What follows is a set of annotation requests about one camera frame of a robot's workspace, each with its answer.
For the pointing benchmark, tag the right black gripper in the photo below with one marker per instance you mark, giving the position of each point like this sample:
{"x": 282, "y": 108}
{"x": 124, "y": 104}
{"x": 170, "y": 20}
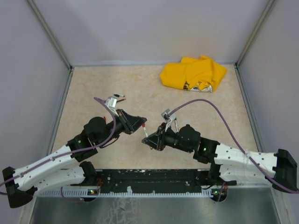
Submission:
{"x": 157, "y": 140}

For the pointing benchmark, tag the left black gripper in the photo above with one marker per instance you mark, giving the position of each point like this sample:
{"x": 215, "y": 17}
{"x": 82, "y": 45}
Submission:
{"x": 131, "y": 123}

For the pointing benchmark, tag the white pen red tip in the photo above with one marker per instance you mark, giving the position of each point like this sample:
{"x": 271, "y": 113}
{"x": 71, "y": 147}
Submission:
{"x": 146, "y": 135}

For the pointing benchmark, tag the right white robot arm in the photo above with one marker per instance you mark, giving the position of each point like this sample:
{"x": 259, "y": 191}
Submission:
{"x": 228, "y": 164}

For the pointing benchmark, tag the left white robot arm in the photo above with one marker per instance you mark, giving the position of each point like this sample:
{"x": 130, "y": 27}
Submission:
{"x": 68, "y": 165}

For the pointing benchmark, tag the black capped marker pen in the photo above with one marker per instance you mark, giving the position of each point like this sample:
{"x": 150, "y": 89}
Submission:
{"x": 118, "y": 95}

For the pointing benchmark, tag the yellow folded t-shirt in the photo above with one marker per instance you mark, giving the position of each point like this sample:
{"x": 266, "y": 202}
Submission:
{"x": 192, "y": 74}

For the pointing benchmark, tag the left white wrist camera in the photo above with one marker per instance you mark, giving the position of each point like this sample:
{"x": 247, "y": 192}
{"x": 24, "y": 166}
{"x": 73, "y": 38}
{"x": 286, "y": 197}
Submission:
{"x": 111, "y": 102}

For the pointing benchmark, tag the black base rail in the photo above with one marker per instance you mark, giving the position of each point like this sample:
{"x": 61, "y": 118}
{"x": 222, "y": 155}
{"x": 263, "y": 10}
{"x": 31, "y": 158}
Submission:
{"x": 153, "y": 180}

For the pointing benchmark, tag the white slotted cable duct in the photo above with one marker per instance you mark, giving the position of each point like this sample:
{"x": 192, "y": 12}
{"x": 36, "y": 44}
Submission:
{"x": 90, "y": 193}

